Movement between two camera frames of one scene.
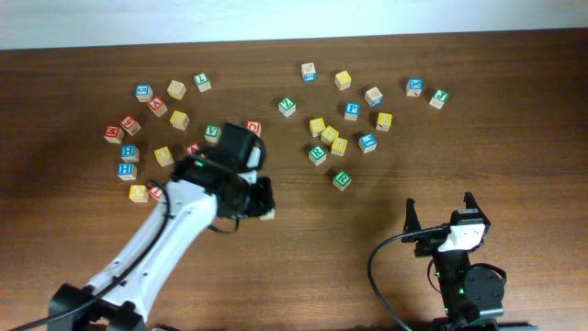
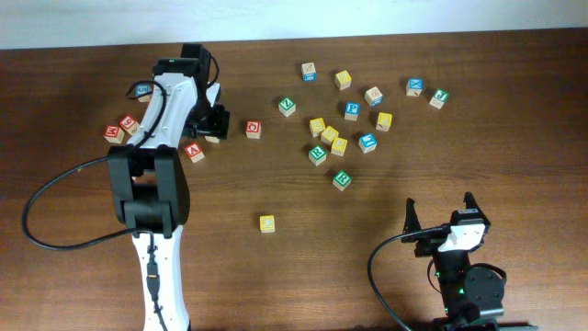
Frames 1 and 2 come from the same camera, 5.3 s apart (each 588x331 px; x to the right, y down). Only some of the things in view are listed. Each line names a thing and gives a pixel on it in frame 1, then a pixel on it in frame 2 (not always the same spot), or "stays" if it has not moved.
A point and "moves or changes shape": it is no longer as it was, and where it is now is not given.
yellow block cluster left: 316,126 stays
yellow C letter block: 269,216 moves or changes shape
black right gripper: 432,234 stays
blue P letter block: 352,110 stays
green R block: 342,179 stays
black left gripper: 263,198 to 216,123
